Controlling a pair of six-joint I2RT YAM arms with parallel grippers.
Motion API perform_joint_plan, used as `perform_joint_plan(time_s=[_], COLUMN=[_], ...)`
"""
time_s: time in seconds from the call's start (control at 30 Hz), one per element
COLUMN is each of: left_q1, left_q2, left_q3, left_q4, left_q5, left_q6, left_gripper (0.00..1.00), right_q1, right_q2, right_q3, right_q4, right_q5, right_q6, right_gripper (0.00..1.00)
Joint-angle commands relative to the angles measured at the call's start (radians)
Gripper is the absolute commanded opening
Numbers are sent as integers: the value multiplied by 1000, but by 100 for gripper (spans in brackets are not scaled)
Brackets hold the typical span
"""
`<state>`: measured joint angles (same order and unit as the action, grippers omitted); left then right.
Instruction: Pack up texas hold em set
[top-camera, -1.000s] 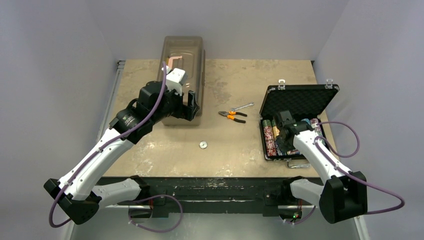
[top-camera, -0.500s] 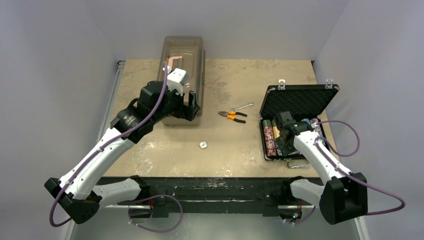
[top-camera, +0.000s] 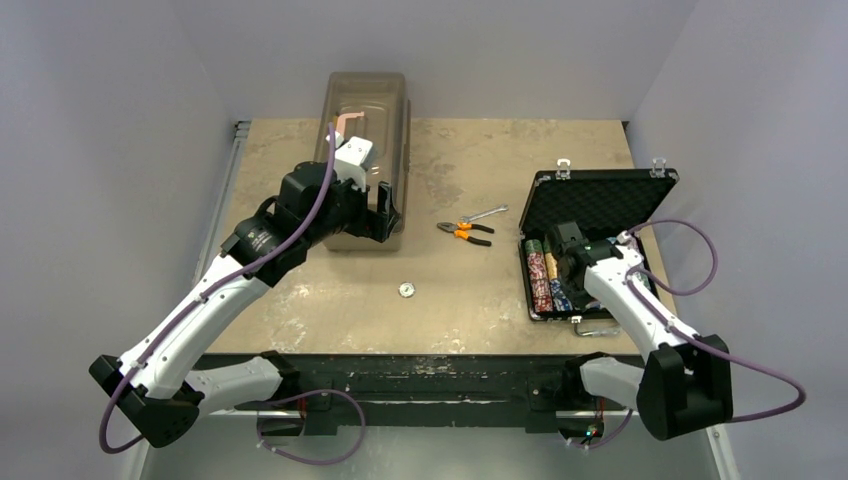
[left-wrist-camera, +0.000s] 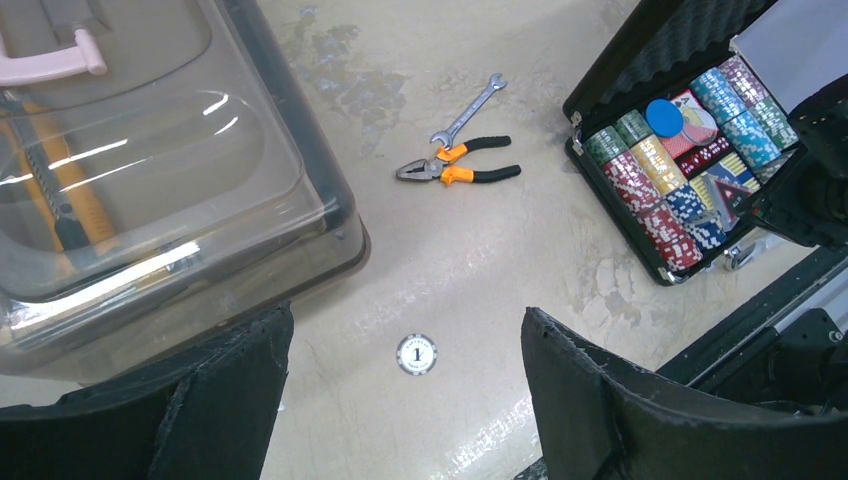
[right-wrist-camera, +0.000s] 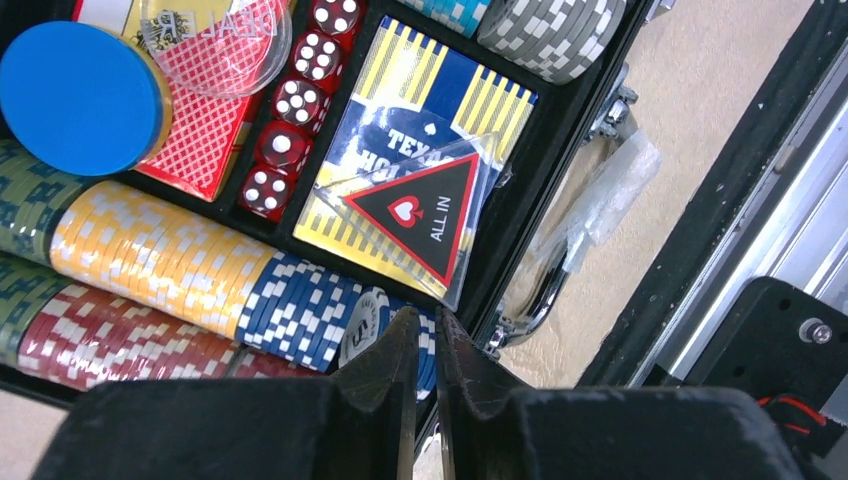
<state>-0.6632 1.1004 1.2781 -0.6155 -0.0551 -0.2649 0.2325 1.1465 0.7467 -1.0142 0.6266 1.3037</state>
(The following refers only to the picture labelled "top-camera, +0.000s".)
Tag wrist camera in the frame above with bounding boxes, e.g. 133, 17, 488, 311
327, 131, 376, 192
616, 231, 638, 249

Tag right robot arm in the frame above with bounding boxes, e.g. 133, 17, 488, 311
546, 222, 733, 440

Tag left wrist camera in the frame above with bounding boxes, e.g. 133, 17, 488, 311
327, 131, 376, 192

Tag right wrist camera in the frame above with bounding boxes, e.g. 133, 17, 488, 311
616, 231, 638, 249

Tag silver wrench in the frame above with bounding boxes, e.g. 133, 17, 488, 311
460, 204, 509, 223

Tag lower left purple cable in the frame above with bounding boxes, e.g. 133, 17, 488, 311
256, 387, 367, 466

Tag red green chip row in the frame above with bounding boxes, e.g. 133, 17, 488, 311
523, 239, 554, 313

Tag white poker chip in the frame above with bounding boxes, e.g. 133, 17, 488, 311
398, 282, 416, 298

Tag pink box handle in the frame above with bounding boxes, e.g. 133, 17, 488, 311
335, 111, 365, 136

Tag black metal table frame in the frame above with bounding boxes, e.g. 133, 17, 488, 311
226, 353, 600, 435

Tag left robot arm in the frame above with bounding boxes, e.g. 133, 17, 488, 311
89, 162, 401, 454

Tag orange black pliers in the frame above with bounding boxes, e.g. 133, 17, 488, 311
436, 222, 495, 247

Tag yellow green chip row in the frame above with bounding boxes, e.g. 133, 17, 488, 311
543, 240, 572, 312

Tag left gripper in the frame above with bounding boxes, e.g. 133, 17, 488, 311
304, 168, 399, 247

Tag translucent brown storage box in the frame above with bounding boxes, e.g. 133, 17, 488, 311
313, 71, 411, 252

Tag black poker case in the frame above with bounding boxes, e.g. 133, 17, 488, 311
518, 159, 680, 323

